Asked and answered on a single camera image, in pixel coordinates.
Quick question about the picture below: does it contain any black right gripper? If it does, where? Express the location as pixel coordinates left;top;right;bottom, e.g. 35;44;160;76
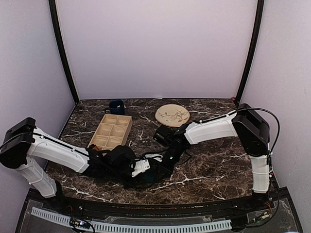
154;146;185;182

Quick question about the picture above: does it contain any black red yellow argyle sock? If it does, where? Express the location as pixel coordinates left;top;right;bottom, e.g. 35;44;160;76
89;144;100;151

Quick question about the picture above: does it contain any wooden compartment box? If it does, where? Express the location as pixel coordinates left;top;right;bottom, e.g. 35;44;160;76
87;114;133;150

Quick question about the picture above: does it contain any dark green sock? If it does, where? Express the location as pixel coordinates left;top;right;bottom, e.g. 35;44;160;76
142;170;158;183

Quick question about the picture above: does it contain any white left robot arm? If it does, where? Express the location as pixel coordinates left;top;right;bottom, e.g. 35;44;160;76
0;117;151;212

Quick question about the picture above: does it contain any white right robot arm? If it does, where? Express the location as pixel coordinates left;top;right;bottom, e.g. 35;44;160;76
154;103;275;211

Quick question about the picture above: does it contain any bird pattern ceramic plate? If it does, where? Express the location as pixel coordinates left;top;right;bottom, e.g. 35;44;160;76
155;104;190;128

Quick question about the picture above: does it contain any blue enamel mug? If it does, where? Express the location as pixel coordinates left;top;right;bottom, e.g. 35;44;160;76
104;100;125;116

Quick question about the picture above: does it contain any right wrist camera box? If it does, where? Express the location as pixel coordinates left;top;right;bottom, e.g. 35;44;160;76
144;153;163;163

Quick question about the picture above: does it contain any white slotted cable duct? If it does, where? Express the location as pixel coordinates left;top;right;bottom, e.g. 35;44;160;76
31;207;232;233

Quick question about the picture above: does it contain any black right corner frame post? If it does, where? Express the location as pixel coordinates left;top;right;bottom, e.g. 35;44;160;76
233;0;265;107

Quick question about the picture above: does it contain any black corner frame post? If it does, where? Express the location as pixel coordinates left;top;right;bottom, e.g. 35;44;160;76
233;0;265;107
48;0;80;105

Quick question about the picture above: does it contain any black left corner frame post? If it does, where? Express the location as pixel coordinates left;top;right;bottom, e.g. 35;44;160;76
48;0;80;105

